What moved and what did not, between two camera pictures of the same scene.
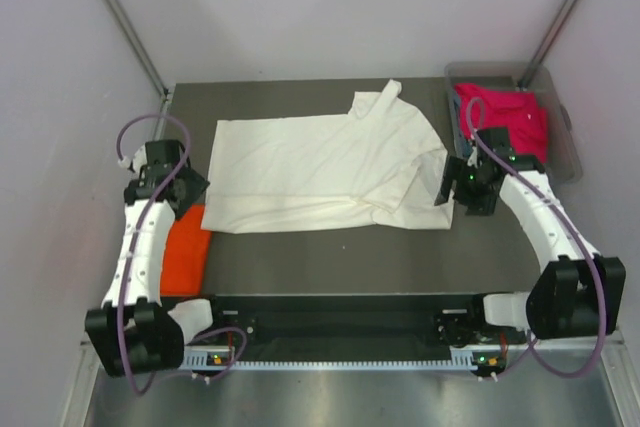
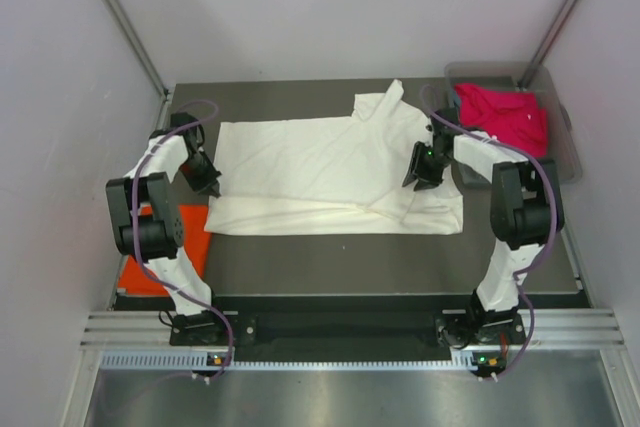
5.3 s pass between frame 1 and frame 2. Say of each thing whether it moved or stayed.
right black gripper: moved
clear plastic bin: stayed
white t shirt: stayed
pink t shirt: stayed
